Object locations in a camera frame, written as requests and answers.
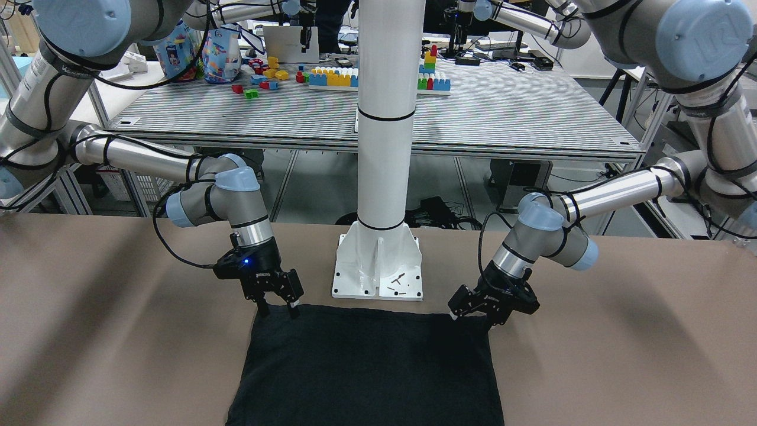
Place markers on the toy brick row on plate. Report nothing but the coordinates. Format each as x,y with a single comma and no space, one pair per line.
333,78

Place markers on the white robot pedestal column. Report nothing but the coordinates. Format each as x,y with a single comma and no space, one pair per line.
379,257

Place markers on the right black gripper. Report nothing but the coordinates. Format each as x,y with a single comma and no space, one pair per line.
269,258

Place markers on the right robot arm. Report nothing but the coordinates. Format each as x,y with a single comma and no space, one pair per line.
80,39

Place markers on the colourful toy brick bag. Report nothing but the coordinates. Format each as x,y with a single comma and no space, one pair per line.
221,55

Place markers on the striped metal side table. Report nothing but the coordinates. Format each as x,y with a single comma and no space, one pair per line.
491,110

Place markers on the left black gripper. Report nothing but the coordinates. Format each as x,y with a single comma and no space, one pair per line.
480,294

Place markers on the dark garment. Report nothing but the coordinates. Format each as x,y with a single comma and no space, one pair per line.
362,366

